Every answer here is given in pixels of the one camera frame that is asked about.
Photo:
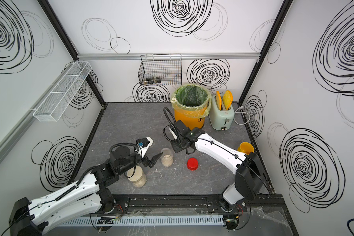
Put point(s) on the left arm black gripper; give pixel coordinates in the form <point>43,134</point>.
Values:
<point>154,160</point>

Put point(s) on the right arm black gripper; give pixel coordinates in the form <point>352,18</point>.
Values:
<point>176,148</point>

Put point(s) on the clear jar with oatmeal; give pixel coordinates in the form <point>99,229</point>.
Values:
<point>167,157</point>

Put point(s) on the red jar lid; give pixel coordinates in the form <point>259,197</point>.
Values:
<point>192,164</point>

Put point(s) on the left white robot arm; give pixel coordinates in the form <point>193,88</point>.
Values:
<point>89,194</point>

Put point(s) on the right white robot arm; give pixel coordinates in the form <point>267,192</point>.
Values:
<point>250,174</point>

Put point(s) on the beige lidded oatmeal jar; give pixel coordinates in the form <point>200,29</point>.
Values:
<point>136,176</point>

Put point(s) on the orange trash bin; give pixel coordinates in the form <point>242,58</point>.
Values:
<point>192,118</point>

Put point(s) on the mint green toaster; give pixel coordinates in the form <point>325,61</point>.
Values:
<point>221,119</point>

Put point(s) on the green plastic bin liner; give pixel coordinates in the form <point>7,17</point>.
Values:
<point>191,97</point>

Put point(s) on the left yellow toast slice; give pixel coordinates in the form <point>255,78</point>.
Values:
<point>218,100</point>

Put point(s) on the yellow toast slice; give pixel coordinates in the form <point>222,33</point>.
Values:
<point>218,100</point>
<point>227,99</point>

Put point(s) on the yellow mug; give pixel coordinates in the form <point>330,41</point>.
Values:
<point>246,148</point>

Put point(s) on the right yellow toast slice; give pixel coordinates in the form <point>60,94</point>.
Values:
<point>227,99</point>

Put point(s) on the dark item in basket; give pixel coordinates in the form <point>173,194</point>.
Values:
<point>152,80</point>

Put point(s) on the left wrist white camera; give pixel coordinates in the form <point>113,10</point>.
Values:
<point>142,145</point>

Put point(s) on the white slotted cable duct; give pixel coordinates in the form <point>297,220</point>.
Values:
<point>179,220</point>

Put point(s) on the black wire wall basket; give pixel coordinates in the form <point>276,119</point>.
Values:
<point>166,66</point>

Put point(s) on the white wire wall shelf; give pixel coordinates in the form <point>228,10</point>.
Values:
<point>71,90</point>

